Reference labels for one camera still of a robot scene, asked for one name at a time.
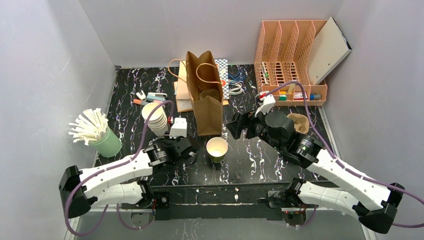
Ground cardboard cup carrier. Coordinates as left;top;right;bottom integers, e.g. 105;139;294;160
287;113;310;135

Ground green paper coffee cup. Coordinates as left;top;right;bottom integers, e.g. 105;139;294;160
206;137;228;163

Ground brown paper bag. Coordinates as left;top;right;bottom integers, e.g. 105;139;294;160
178;50;224;136

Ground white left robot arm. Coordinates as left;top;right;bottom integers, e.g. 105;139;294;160
58;117;199;219

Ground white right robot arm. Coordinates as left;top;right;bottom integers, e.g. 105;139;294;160
226;96;403;234

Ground stack of white lids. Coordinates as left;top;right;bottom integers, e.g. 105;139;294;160
141;102;169;137

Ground orange file organizer rack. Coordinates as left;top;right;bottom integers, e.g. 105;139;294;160
254;20;328;106

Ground checkered paper sheet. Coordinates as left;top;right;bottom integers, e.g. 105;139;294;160
214;58;230;100

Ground green cup of stirrers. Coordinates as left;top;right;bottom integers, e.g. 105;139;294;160
68;108;122;158

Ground white folder board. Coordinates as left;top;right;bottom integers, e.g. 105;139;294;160
306;17;352;85

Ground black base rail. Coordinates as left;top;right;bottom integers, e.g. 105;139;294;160
142;184;312;214

